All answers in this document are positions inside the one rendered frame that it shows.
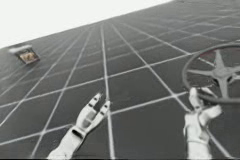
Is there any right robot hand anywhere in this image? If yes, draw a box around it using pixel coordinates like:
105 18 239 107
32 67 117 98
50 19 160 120
182 87 223 145

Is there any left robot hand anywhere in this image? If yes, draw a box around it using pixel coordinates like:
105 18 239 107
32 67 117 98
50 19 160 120
75 92 112 135

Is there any dark steering wheel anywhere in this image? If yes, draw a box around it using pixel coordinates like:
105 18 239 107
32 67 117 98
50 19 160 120
181 43 240 104

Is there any grey cart with brown box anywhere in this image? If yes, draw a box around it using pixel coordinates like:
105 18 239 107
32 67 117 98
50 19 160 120
8 44 41 65

